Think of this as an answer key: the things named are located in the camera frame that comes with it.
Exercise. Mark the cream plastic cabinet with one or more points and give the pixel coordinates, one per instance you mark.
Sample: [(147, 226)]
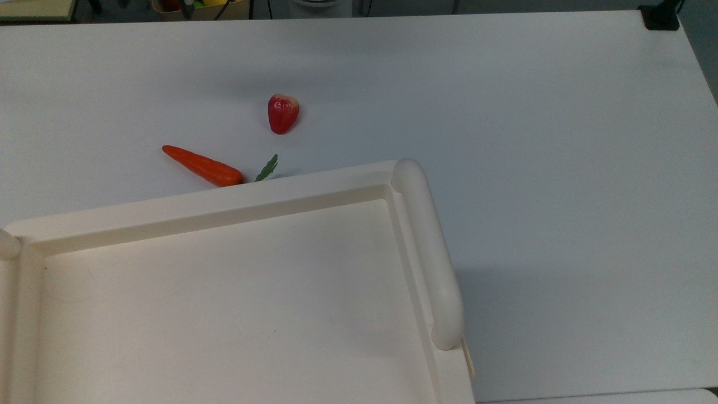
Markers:
[(224, 303)]

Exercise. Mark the red toy wax apple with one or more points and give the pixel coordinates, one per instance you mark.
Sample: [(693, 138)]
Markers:
[(282, 114)]

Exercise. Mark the orange toy carrot green leaves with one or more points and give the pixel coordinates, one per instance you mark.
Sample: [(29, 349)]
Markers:
[(203, 166)]

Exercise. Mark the black table clamp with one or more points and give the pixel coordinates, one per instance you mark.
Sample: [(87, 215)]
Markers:
[(661, 15)]

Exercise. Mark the yellow green board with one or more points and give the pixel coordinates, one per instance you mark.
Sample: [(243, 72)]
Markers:
[(35, 9)]

